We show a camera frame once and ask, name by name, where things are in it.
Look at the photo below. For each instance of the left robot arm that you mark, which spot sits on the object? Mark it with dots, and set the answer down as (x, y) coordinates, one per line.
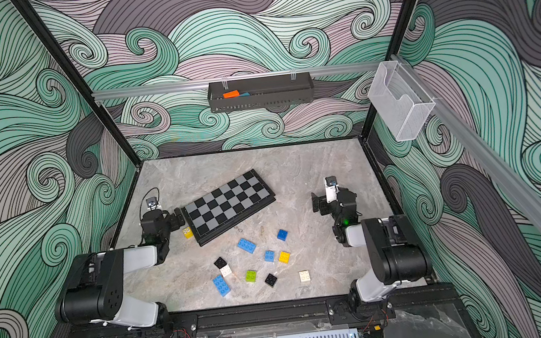
(94, 288)

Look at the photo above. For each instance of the orange block in tray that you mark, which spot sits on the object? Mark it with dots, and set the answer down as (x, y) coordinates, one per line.
(232, 94)

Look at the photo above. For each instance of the cream square brick lower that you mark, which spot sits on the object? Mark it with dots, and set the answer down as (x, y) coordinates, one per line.
(304, 276)

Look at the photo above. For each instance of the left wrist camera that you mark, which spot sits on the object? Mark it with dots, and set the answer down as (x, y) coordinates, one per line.
(153, 203)

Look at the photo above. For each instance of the yellow square brick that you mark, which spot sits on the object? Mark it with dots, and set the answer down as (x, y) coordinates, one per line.
(284, 257)

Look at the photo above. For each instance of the black grey chessboard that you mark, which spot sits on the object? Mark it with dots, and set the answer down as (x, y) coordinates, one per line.
(221, 210)

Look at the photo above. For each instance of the aluminium rail back wall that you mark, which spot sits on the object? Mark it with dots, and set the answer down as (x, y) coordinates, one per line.
(170, 87)

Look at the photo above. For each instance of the aluminium rail right wall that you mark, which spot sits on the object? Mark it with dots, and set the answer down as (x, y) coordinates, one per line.
(526, 199)

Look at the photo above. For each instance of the white square brick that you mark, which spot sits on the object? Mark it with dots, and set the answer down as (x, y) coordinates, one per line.
(226, 271)

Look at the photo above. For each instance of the dark blue square brick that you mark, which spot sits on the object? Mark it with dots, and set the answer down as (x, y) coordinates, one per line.
(282, 235)

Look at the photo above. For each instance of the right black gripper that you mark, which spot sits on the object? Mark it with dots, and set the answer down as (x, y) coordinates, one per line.
(320, 201)

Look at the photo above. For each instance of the lime green square brick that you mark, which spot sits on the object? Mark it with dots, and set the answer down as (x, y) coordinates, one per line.
(251, 276)

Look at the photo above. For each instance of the aluminium rail wall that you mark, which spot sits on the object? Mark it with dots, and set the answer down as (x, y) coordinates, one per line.
(526, 199)
(170, 87)

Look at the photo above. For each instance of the clear plastic wall bin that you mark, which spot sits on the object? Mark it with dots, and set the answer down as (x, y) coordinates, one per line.
(398, 96)

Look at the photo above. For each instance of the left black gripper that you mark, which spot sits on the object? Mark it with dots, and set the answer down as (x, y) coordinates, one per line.
(171, 219)

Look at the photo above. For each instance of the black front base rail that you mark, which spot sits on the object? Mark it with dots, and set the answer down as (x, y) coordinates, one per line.
(335, 310)

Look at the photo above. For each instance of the light blue long brick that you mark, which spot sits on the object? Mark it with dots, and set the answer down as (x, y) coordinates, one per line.
(246, 245)
(221, 285)

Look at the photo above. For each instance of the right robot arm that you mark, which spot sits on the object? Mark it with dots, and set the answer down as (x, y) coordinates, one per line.
(395, 259)

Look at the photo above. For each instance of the light blue square brick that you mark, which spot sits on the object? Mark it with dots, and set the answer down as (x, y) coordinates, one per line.
(269, 256)

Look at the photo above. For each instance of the yellow brick by chessboard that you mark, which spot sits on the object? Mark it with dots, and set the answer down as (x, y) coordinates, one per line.
(188, 232)

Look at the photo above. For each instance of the black wall tray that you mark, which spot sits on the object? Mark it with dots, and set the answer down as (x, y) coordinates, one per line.
(276, 92)

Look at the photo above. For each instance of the black square brick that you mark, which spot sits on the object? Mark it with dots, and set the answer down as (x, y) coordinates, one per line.
(220, 263)
(271, 280)

